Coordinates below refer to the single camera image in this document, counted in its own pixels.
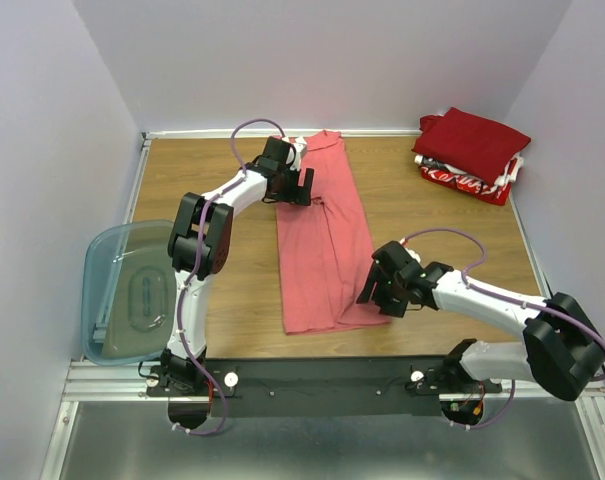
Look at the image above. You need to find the pink t-shirt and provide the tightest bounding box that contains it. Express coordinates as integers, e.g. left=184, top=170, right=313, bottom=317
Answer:
left=276, top=130, right=389, bottom=334

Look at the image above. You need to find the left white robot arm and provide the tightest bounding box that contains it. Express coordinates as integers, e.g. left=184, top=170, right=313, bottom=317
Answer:
left=166, top=137, right=314, bottom=395

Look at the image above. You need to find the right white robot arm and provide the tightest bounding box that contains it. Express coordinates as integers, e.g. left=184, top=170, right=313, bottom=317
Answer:
left=357, top=241, right=605, bottom=401

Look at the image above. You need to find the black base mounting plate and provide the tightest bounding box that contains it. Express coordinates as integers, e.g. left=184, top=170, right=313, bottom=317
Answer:
left=144, top=355, right=501, bottom=422

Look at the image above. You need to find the folded red white printed t-shirt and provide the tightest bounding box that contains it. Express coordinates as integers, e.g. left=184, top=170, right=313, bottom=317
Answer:
left=414, top=155, right=524, bottom=206

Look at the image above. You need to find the folded dark red t-shirt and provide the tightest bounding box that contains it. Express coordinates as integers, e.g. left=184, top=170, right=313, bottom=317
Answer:
left=413, top=107, right=531, bottom=184

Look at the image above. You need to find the blue plastic bin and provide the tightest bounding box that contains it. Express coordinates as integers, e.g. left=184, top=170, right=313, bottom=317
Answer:
left=81, top=220, right=176, bottom=366

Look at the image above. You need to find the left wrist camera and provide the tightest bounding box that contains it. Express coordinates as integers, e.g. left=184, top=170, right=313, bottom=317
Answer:
left=285, top=136, right=308, bottom=171

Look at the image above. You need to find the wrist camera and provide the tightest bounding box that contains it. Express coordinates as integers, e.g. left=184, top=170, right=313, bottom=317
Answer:
left=285, top=136, right=308, bottom=171
left=400, top=239, right=422, bottom=263

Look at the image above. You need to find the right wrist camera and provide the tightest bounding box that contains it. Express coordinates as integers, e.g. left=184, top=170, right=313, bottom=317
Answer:
left=400, top=239, right=422, bottom=263

